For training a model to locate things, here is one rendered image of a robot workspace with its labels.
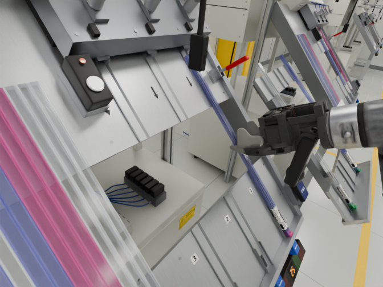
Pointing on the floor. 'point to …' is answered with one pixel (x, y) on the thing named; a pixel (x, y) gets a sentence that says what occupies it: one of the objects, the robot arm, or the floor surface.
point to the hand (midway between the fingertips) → (238, 147)
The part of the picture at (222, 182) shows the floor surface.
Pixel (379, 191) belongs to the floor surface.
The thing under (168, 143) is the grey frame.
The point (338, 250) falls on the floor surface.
